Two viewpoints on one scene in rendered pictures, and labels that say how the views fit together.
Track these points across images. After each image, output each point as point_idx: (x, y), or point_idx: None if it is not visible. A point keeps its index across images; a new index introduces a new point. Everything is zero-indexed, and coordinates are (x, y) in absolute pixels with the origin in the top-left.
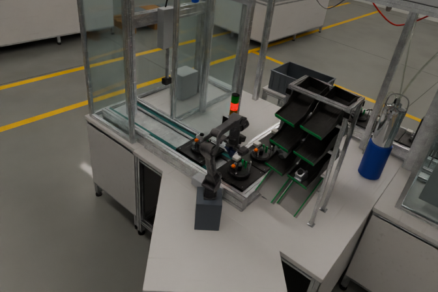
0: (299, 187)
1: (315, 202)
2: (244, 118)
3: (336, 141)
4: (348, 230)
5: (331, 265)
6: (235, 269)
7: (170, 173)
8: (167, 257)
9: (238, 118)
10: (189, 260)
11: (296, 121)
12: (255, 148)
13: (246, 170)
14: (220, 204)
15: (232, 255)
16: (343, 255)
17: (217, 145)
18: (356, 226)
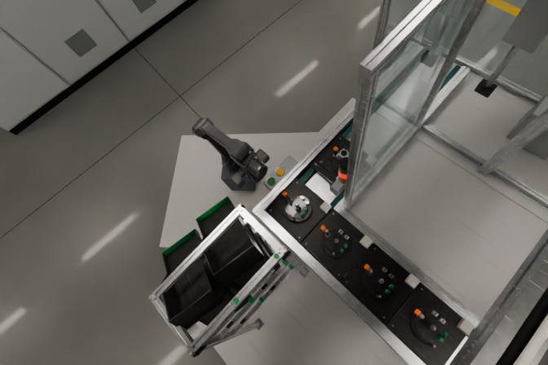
0: None
1: (271, 315)
2: (255, 166)
3: None
4: (223, 346)
5: None
6: (189, 204)
7: (315, 139)
8: (207, 148)
9: (228, 149)
10: (202, 166)
11: (198, 223)
12: (324, 226)
13: (297, 216)
14: (221, 177)
15: (203, 201)
16: None
17: (194, 132)
18: (229, 362)
